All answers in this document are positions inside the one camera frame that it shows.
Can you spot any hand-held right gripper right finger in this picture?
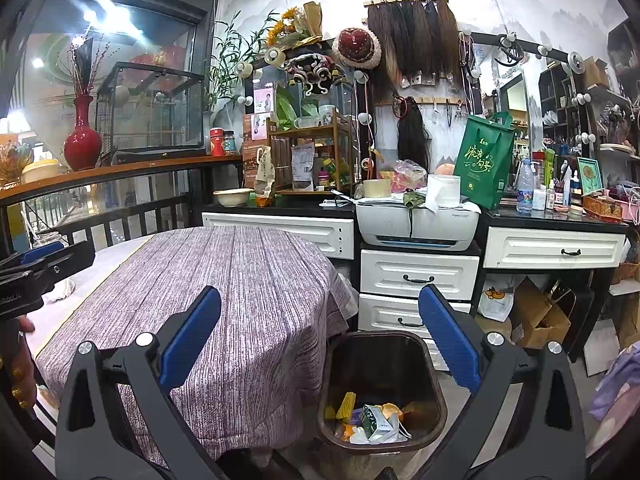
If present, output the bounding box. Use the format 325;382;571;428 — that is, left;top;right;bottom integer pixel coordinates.
415;284;587;480

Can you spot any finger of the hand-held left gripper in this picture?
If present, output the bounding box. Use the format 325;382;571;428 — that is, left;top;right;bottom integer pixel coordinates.
0;241;66;272
0;241;96;292

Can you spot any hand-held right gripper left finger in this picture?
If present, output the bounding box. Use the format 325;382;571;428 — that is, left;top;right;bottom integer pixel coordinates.
55;285;228;480

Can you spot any dark plastic trash bin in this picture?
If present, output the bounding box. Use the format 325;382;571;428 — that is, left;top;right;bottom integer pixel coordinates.
316;331;448;456

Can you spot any green white carton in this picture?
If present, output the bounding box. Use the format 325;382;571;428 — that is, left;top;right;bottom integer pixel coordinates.
361;404;396;443

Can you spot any person's left hand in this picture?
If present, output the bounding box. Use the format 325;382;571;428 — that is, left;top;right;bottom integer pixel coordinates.
0;316;39;411

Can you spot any clear glass jar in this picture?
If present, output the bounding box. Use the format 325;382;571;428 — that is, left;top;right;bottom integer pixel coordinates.
30;229;66;251

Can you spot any tan kraft bag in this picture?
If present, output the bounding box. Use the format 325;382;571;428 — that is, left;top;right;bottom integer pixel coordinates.
475;312;513;341

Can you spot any purple striped tablecloth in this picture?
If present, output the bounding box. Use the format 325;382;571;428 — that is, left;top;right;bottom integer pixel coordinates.
35;225;358;468

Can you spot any white orange-print paper bag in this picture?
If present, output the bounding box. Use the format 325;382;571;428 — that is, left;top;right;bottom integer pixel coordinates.
477;285;516;323

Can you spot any yellow lidded container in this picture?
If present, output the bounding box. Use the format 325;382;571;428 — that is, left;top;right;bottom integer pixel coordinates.
21;159;61;183

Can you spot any cardboard box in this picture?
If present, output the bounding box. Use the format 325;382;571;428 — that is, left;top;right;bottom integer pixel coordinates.
510;280;572;350

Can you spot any wooden top black railing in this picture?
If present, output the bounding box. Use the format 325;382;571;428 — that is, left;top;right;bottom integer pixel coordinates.
0;154;243;261

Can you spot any white printer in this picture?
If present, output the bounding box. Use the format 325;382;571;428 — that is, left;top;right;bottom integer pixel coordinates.
356;199;482;252

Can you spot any red ceramic vase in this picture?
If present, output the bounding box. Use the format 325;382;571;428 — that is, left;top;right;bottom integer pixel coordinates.
63;95;103;172

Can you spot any wide white drawer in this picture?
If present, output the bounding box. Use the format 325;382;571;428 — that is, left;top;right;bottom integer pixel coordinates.
201;212;356;260
483;226;626;269

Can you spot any cream bowl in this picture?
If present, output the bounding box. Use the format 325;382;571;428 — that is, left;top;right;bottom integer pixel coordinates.
214;188;254;208

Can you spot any white tissue roll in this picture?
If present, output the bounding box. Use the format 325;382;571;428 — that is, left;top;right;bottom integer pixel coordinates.
426;174;462;211

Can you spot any beige tape roll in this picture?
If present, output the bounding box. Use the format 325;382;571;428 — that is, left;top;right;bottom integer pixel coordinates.
362;179;392;200

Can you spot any clear water bottle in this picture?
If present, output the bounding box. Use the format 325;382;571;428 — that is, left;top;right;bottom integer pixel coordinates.
516;158;535;212

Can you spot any pink plastic bag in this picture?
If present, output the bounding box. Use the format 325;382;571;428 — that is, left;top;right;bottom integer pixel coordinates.
390;159;428;193

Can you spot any black framed glass cage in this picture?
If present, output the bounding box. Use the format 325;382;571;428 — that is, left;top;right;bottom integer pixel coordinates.
95;61;207;153

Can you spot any lilac cloth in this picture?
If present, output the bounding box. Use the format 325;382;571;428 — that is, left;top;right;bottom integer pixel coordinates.
587;342;640;456

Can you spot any green tote bag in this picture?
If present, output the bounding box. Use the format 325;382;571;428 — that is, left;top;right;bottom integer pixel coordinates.
453;111;516;211

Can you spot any dried twig bunch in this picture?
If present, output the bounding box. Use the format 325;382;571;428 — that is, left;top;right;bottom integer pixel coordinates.
67;35;113;98

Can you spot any brown printed box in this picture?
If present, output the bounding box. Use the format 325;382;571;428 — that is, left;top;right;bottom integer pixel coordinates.
242;139;268;188

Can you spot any orange wooden box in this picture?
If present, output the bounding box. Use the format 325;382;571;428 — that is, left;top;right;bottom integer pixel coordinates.
582;194;623;221

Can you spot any black wig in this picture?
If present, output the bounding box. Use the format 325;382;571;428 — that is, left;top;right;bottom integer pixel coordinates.
397;96;431;166

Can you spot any wooden desktop shelf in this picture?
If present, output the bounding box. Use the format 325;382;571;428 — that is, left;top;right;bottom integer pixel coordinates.
266;112;353;196

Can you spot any black framed vanity mirror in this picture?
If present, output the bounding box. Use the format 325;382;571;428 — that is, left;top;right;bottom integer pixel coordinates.
460;31;596;196
242;47;373;196

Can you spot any green bamboo plant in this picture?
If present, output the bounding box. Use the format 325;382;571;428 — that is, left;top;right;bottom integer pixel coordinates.
207;10;278;111

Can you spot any dark wooden shelf unit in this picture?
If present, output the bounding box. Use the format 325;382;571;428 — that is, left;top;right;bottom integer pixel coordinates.
539;57;640;156

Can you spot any black white ornate headdress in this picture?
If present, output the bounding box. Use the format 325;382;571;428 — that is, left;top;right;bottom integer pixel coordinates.
284;52;347;96

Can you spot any brown hair extensions rack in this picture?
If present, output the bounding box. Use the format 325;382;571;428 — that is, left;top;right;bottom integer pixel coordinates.
363;0;461;86

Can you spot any red embroidered hat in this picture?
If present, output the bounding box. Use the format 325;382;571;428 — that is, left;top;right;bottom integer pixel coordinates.
332;27;382;70

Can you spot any sunflower bouquet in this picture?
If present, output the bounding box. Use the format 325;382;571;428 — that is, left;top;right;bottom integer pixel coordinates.
266;1;323;48

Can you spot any small kraft handle bag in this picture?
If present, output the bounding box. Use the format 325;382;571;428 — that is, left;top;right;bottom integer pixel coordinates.
255;146;276;196

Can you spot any teal sunflower picture frame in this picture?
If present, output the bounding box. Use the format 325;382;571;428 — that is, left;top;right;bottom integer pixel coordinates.
576;156;603;195

